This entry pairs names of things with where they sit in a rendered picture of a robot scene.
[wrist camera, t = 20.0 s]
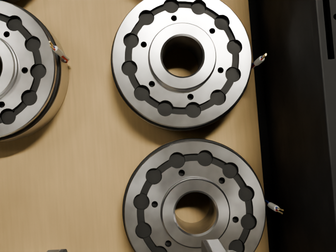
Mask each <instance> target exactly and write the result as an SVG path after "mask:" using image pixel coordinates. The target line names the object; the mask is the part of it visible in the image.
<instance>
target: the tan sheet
mask: <svg viewBox="0 0 336 252"><path fill-rule="evenodd" d="M141 1H143V0H19V1H17V2H14V3H13V4H15V5H17V6H20V7H22V8H24V9H25V10H27V11H29V12H30V13H32V14H33V15H34V16H35V17H37V18H38V19H39V20H40V21H41V22H42V23H43V24H44V25H45V26H46V27H47V28H48V29H49V30H50V31H51V32H52V33H53V34H54V36H55V37H56V38H57V40H58V41H59V43H60V45H61V47H62V49H63V51H64V53H65V55H66V56H67V57H68V58H69V61H68V62H67V65H68V86H67V91H66V95H65V98H64V100H63V103H62V105H61V107H60V109H59V110H58V112H57V113H56V115H55V116H54V117H53V118H52V119H51V121H50V122H49V123H48V124H46V125H45V126H44V127H43V128H41V129H40V130H39V131H37V132H35V133H33V134H31V135H29V136H27V137H24V138H21V139H18V140H13V141H0V252H47V251H48V250H59V249H67V252H135V251H134V250H133V248H132V246H131V244H130V242H129V240H128V238H127V235H126V232H125V228H124V223H123V199H124V194H125V190H126V187H127V184H128V182H129V179H130V177H131V175H132V174H133V172H134V170H135V169H136V168H137V166H138V165H139V164H140V162H141V161H142V160H143V159H144V158H145V157H146V156H147V155H148V154H150V153H151V152H152V151H154V150H155V149H157V148H158V147H160V146H162V145H164V144H167V143H169V142H172V141H176V140H181V139H193V138H195V139H206V140H211V141H215V142H218V143H221V144H223V145H225V146H227V147H229V148H231V149H232V150H234V151H235V152H237V153H238V154H239V155H240V156H242V157H243V158H244V159H245V160H246V161H247V162H248V164H249V165H250V166H251V167H252V169H253V170H254V172H255V174H256V175H257V177H258V179H259V181H260V184H261V187H262V190H263V194H264V196H265V192H264V181H263V169H262V157H261V145H260V133H259V121H258V109H257V97H256V85H255V73H254V68H253V69H251V74H250V78H249V82H248V84H247V87H246V89H245V92H244V93H243V95H242V97H241V99H240V100H239V102H238V103H237V104H236V105H235V107H234V108H233V109H232V110H231V111H230V112H229V113H227V114H226V115H225V116H224V117H222V118H221V119H219V120H217V121H216V122H214V123H212V124H209V125H207V126H204V127H201V128H198V129H194V130H187V131H173V130H166V129H162V128H159V127H156V126H154V125H152V124H150V123H148V122H146V121H144V120H143V119H141V118H140V117H139V116H138V115H136V114H135V113H134V112H133V111H132V110H131V108H130V107H129V106H128V105H127V104H126V103H125V101H124V100H123V98H122V97H121V95H120V93H119V92H118V89H117V87H116V85H115V82H114V79H113V74H112V68H111V51H112V45H113V41H114V38H115V35H116V32H117V30H118V28H119V26H120V24H121V23H122V21H123V20H124V18H125V17H126V15H127V14H128V13H129V12H130V11H131V10H132V9H133V8H134V7H135V6H136V5H137V4H138V3H140V2H141ZM220 1H222V2H223V3H225V4H226V5H227V6H228V7H229V8H230V9H231V10H232V11H233V12H234V13H235V14H236V15H237V17H238V18H239V19H240V21H241V22H242V24H243V26H244V28H245V30H246V32H247V35H248V38H249V41H250V46H251V55H252V63H253V62H254V61H253V49H252V37H251V25H250V13H249V1H248V0H220ZM163 64H164V66H165V68H166V69H167V70H168V71H169V72H170V73H172V74H173V75H176V76H179V77H186V76H190V75H192V74H194V73H195V72H196V71H197V70H198V62H197V59H196V57H195V56H194V55H193V54H192V53H191V52H190V51H188V50H186V49H182V48H177V49H173V50H171V51H170V52H168V53H167V54H166V55H165V57H164V59H163ZM209 208H210V200H209V197H208V196H207V195H206V194H204V193H201V192H191V193H188V194H186V195H184V196H183V197H182V198H181V199H180V200H179V201H178V203H177V205H176V207H175V214H176V215H177V216H178V217H179V218H180V219H181V220H182V221H184V222H187V223H196V222H198V221H200V220H202V219H203V218H204V217H205V216H206V215H207V213H208V211H209Z"/></svg>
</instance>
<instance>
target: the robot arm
mask: <svg viewBox="0 0 336 252"><path fill-rule="evenodd" d="M47 252H68V251H67V249H52V250H48V251H47ZM201 252H236V251H234V250H226V249H225V248H224V246H223V245H222V243H221V242H220V240H219V239H208V240H201Z"/></svg>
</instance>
